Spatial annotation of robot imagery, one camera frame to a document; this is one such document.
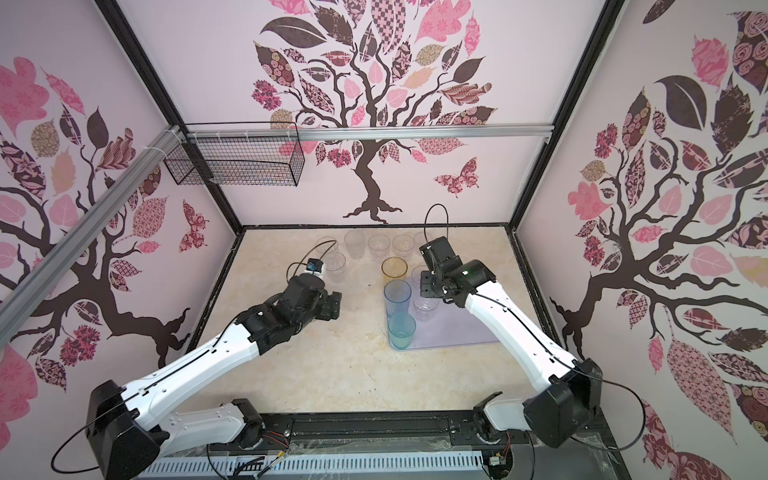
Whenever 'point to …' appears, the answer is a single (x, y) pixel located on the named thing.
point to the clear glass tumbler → (403, 244)
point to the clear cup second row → (335, 264)
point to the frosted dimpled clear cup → (419, 239)
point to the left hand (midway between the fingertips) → (326, 297)
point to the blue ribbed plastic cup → (397, 294)
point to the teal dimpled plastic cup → (401, 327)
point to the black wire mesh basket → (241, 154)
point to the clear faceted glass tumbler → (379, 245)
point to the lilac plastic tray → (452, 326)
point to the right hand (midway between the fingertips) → (431, 281)
